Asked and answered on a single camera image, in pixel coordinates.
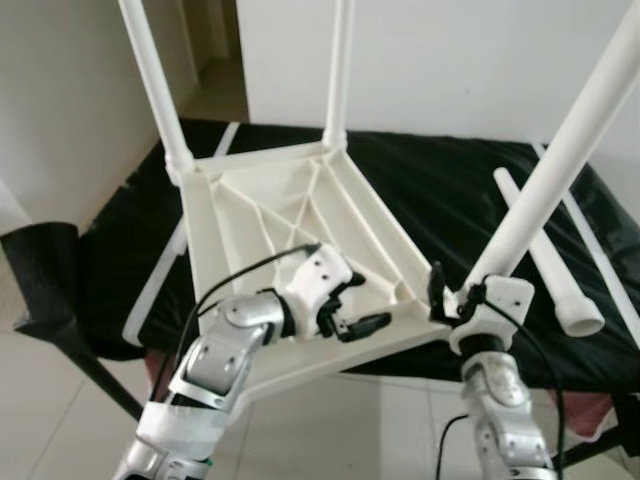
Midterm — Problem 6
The white plastic table top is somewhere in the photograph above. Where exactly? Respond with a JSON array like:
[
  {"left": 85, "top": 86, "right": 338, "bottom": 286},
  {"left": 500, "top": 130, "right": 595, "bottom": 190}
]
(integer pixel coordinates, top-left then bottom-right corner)
[{"left": 178, "top": 138, "right": 486, "bottom": 403}]

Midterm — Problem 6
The white plastic table leg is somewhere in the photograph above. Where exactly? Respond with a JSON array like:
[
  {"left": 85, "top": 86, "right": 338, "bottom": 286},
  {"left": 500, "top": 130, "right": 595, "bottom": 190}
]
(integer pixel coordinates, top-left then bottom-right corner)
[
  {"left": 322, "top": 0, "right": 357, "bottom": 153},
  {"left": 118, "top": 0, "right": 198, "bottom": 188},
  {"left": 494, "top": 167, "right": 607, "bottom": 339},
  {"left": 462, "top": 0, "right": 640, "bottom": 301}
]

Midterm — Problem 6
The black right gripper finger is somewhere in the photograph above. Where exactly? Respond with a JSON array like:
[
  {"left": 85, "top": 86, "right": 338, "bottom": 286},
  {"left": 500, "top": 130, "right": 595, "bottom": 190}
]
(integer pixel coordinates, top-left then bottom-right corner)
[{"left": 428, "top": 262, "right": 454, "bottom": 324}]

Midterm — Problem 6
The black table cloth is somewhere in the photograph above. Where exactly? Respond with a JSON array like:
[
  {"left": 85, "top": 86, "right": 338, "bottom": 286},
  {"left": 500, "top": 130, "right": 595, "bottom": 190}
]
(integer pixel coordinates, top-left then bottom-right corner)
[{"left": 0, "top": 118, "right": 640, "bottom": 386}]

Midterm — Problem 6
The pink cloth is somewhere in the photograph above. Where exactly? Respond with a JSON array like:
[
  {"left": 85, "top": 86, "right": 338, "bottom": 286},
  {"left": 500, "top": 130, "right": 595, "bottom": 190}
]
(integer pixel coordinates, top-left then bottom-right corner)
[{"left": 570, "top": 390, "right": 613, "bottom": 433}]

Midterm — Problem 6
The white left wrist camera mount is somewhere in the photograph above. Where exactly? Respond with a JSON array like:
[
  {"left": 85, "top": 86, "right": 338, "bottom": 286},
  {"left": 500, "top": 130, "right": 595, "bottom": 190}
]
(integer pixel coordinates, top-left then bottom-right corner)
[{"left": 285, "top": 245, "right": 354, "bottom": 319}]

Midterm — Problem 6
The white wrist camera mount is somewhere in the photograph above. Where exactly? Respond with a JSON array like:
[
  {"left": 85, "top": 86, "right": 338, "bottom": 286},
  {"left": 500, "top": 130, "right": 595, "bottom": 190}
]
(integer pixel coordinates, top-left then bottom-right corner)
[
  {"left": 285, "top": 245, "right": 354, "bottom": 319},
  {"left": 448, "top": 278, "right": 537, "bottom": 354}
]

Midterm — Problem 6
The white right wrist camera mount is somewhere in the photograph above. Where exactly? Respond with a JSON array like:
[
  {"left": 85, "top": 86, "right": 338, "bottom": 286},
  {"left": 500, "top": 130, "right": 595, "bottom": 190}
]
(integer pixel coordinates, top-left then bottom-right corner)
[{"left": 448, "top": 278, "right": 537, "bottom": 354}]

